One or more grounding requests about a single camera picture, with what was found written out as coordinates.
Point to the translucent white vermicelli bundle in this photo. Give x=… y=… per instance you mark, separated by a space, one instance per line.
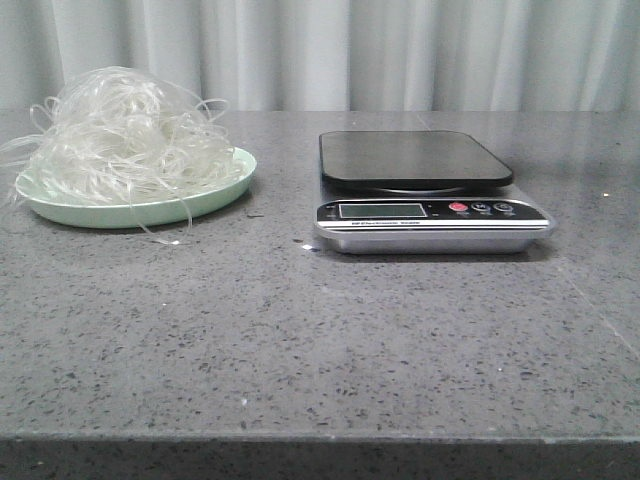
x=117 y=136

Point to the white pleated curtain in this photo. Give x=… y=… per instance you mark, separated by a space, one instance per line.
x=338 y=55

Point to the black silver kitchen scale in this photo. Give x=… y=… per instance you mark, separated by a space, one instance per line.
x=421 y=192

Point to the light green round plate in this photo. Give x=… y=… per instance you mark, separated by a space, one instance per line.
x=147 y=214

